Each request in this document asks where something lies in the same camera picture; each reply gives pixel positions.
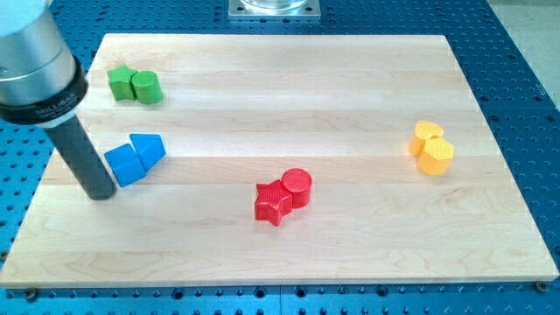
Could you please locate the blue cube block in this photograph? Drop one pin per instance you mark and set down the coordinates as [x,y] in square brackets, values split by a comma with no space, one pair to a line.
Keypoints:
[125,165]

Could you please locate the green star block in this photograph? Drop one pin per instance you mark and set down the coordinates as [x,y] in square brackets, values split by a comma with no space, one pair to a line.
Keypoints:
[119,80]

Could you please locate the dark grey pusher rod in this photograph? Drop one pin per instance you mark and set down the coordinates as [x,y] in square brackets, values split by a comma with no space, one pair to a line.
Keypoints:
[76,149]

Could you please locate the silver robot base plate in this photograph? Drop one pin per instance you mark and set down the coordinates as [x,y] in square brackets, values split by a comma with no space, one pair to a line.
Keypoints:
[274,9]

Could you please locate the blue triangle block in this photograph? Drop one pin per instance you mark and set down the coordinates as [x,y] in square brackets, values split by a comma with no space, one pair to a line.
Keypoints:
[149,148]

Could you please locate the red cylinder block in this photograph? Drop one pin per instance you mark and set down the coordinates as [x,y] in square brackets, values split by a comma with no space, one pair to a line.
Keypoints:
[298,183]

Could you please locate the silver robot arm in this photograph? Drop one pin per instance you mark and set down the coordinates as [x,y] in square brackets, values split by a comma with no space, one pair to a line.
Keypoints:
[41,81]

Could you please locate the red star block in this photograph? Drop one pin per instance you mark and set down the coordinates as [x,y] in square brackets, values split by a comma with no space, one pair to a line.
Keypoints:
[272,202]

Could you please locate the green cylinder block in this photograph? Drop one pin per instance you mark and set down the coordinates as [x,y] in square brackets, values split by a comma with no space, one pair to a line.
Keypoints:
[147,87]

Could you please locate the yellow hexagon block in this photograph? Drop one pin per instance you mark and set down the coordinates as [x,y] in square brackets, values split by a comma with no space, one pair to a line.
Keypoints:
[435,156]

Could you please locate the light wooden board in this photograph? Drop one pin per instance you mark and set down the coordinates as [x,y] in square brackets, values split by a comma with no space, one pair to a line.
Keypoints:
[241,110]

